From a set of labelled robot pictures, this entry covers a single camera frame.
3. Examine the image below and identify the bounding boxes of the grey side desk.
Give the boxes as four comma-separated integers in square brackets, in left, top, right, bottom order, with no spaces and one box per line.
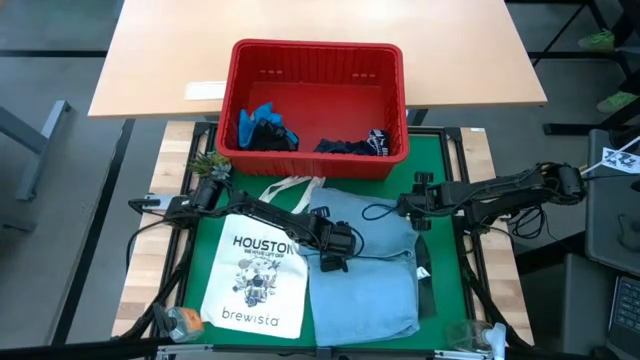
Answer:
[583,127,640,277]

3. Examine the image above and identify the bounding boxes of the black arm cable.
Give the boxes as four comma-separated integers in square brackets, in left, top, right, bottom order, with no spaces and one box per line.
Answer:
[361,201,402,222]
[124,217,169,262]

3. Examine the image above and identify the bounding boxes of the light blue denim jeans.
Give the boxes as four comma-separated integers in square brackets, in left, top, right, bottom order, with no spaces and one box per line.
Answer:
[298,187,421,347]

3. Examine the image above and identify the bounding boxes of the bright blue cloth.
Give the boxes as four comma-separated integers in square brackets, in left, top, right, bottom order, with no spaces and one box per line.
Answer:
[237,102,286,150]

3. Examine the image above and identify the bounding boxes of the small green spiky plant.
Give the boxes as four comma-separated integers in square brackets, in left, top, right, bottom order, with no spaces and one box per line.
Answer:
[188,151,233,181]

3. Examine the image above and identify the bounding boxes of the grey metal table leg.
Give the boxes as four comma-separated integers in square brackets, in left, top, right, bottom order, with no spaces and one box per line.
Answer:
[0,98,72,202]

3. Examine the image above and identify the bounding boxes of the light wooden table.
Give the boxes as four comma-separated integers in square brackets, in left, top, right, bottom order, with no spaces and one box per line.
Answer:
[88,0,549,119]

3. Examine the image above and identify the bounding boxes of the white tag black print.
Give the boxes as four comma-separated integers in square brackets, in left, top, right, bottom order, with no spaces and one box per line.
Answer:
[601,146,640,176]

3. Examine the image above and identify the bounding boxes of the black garment white print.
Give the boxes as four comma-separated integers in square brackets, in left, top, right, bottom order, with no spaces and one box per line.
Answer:
[313,128,391,157]

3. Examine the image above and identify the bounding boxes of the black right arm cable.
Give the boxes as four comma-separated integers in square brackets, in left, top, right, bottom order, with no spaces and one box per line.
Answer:
[361,201,402,222]

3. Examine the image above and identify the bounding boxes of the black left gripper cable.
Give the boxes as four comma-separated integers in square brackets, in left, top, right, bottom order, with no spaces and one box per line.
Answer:
[348,226,417,262]

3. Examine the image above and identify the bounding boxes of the black metal table frame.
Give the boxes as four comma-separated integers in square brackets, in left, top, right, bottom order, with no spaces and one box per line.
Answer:
[118,121,532,360]

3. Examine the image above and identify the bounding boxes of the clear spray bottle white nozzle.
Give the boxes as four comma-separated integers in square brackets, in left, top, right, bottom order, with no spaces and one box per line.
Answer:
[444,319,509,359]

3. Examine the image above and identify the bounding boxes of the silver black base bracket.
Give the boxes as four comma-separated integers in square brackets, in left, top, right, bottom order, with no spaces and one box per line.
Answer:
[128,195,174,216]

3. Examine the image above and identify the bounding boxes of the person's leg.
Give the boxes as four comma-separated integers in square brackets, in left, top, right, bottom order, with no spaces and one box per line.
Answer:
[618,69,640,97]
[612,9,640,51]

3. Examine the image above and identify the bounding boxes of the dark laptop keyboard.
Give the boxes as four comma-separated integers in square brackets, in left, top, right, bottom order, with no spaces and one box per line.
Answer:
[606,274,640,359]

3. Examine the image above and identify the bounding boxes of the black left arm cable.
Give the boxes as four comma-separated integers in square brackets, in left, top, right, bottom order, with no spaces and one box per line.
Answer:
[124,217,169,262]

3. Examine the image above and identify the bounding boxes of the red plastic laundry bin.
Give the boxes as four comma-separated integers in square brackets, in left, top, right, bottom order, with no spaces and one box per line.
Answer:
[215,38,410,181]

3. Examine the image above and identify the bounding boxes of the green table mat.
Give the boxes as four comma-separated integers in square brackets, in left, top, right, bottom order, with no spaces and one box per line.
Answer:
[182,133,469,351]

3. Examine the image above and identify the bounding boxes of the black floor cable bundle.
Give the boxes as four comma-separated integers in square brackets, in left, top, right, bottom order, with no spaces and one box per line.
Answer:
[509,204,550,241]

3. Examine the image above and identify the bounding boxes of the white cable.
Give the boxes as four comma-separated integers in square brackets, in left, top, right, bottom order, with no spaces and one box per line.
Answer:
[579,134,640,176]

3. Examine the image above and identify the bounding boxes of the clear bottle orange label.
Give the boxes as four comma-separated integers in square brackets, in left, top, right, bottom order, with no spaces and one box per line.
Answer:
[163,305,206,344]

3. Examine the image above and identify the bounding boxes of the beige Houston tote bag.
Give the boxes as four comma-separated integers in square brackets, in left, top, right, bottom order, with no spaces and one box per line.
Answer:
[199,174,329,340]

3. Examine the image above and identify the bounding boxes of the white sticker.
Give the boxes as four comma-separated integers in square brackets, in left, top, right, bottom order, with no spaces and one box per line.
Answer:
[184,80,229,102]

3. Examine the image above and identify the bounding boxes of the person's shoe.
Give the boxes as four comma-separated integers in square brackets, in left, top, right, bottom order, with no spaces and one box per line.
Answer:
[595,90,639,115]
[577,29,617,54]

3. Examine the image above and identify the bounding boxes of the black table base legs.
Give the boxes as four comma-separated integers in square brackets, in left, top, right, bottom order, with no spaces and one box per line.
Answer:
[528,0,640,137]

